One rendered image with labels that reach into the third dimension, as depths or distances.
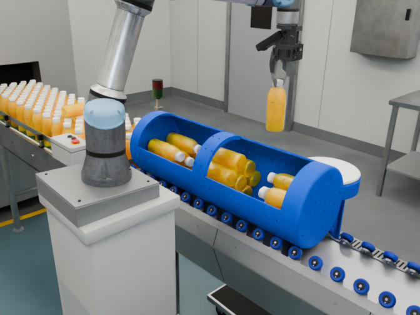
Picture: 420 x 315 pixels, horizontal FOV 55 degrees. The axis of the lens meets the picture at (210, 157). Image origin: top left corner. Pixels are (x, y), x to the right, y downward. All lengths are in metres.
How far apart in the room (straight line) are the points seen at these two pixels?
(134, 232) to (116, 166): 0.20
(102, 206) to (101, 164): 0.13
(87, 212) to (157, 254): 0.30
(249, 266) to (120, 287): 0.46
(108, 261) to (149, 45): 5.85
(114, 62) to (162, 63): 5.79
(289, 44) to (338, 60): 3.57
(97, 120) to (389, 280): 0.99
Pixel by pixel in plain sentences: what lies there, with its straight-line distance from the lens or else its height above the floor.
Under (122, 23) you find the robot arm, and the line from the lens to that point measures 1.29.
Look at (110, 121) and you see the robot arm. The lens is 1.18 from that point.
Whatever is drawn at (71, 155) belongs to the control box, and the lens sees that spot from 1.87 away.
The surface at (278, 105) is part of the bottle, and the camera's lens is 1.51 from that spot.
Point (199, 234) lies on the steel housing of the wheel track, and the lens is 1.63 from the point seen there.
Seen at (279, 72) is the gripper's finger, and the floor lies 1.48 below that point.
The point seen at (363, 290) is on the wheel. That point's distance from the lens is 1.29.
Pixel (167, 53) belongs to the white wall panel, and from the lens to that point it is 7.12.
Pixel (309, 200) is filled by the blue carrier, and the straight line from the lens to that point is 1.28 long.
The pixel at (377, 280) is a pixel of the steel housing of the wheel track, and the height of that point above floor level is 0.93.
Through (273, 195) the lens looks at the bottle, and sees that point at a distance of 1.37.
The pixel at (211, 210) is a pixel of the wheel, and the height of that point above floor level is 0.96.
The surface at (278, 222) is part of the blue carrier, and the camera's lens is 1.31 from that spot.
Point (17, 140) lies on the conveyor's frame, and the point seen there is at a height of 0.86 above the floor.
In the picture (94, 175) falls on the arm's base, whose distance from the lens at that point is 1.22.
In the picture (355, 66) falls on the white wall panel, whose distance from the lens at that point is 4.91.
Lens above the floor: 1.75
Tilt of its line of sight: 23 degrees down
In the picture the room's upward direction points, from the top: 1 degrees clockwise
